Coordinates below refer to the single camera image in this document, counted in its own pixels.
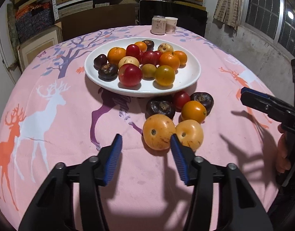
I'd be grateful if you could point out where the beige checked curtain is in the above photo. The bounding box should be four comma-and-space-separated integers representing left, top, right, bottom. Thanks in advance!
213, 0, 243, 32

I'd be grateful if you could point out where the small orange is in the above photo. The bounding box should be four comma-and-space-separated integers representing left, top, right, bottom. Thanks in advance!
181, 101, 207, 124

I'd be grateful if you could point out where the large orange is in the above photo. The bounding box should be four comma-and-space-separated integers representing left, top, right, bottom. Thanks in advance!
159, 52, 180, 70

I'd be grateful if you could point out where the small brown longan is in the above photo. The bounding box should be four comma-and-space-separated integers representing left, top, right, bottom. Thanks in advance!
141, 64, 157, 79

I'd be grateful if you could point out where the right hand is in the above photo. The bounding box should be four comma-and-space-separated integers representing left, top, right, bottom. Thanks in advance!
275, 125, 291, 174

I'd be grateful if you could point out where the pink paper cup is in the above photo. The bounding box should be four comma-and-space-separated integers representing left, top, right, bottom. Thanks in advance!
165, 17, 178, 34

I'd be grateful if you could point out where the speckled yellow passion fruit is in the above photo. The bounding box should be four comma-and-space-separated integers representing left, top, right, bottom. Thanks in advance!
158, 43, 174, 54

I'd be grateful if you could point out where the red cherry tomato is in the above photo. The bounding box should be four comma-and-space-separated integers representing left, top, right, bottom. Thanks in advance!
173, 91, 190, 112

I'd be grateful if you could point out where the patterned dark chestnut fruit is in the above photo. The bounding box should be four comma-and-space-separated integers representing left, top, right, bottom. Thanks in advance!
98, 63, 118, 81

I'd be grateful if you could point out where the pale yellow fruit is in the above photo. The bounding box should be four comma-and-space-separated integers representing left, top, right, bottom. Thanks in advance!
118, 56, 140, 69

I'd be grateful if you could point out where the dark red plum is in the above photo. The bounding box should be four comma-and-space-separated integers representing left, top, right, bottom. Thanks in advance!
118, 64, 143, 87

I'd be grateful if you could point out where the black chair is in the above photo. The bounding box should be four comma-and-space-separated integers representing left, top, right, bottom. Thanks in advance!
139, 0, 208, 37

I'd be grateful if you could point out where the dark wooden chair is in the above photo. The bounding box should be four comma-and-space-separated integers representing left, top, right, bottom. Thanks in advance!
60, 4, 139, 40

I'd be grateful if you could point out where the yellow round fruit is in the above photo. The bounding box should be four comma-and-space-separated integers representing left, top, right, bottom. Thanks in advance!
176, 119, 204, 152

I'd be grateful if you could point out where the framed picture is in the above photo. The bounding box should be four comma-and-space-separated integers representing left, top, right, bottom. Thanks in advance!
18, 25, 62, 72

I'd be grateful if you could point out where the pink drink can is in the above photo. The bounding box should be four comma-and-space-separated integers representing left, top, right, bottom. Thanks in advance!
151, 16, 166, 35

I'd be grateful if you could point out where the yellow-orange round fruit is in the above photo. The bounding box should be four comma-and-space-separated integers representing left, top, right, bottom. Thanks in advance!
142, 114, 176, 151

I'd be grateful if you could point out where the white oval plate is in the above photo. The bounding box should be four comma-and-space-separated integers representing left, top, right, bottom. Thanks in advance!
84, 37, 202, 98

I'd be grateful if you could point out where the window at right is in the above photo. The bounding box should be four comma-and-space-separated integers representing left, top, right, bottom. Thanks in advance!
241, 0, 295, 57

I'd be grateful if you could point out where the dark purple water chestnut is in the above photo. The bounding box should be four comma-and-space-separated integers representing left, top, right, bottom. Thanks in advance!
190, 92, 214, 116

